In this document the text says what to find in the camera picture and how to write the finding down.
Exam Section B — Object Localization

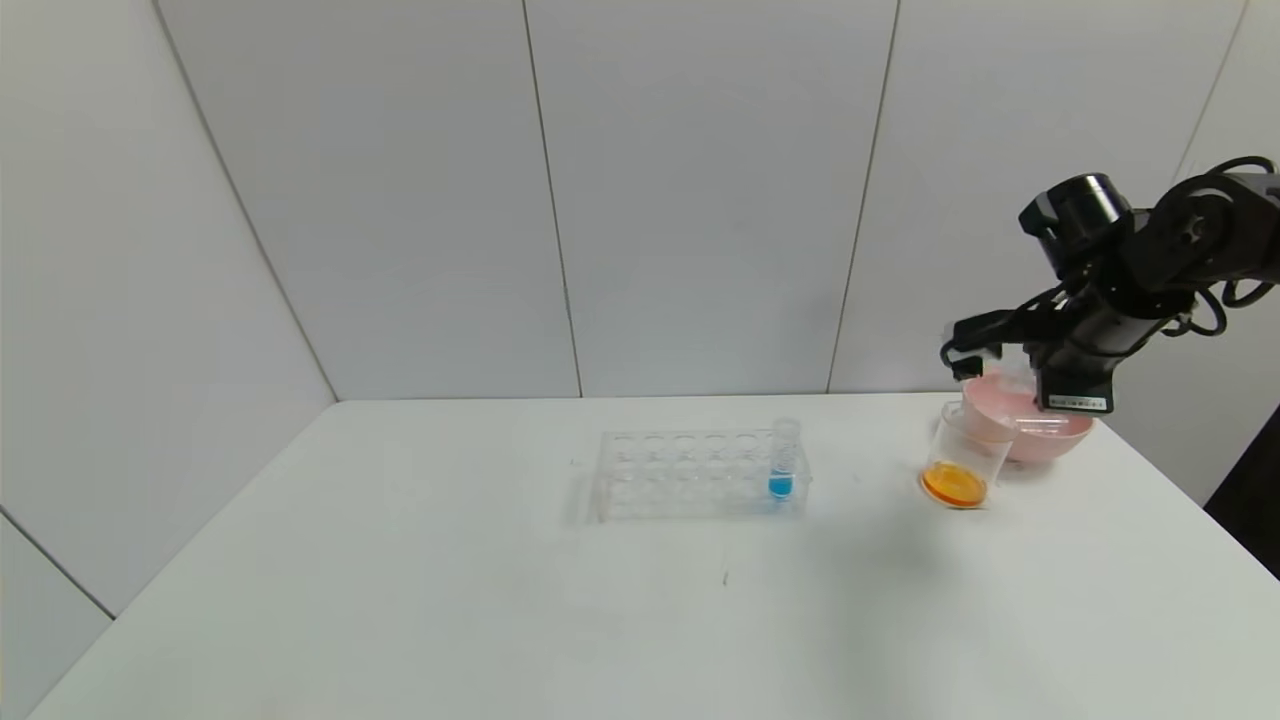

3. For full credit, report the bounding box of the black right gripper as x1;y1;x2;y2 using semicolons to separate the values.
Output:
1023;293;1173;415

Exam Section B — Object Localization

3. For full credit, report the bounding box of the test tube with yellow pigment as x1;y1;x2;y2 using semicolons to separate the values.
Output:
985;352;1041;403

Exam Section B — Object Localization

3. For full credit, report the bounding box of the clear glass beaker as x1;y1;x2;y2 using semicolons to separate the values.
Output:
919;399;1017;510

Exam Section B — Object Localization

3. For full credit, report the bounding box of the test tube with blue pigment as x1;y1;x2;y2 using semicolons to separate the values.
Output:
769;416;803;505

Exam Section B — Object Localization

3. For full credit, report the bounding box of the clear plastic test tube rack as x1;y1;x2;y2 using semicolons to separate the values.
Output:
596;428;812;524

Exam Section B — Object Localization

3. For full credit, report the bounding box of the pink bowl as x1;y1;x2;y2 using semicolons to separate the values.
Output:
961;373;1095;465

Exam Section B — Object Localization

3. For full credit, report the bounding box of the black cable with white tag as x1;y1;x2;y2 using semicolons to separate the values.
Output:
1160;280;1277;339

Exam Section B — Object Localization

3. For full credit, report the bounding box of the black furniture frame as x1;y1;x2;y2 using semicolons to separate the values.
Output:
1204;403;1280;581

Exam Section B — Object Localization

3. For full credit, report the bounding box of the black cable loop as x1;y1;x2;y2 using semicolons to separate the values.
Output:
1205;155;1278;183

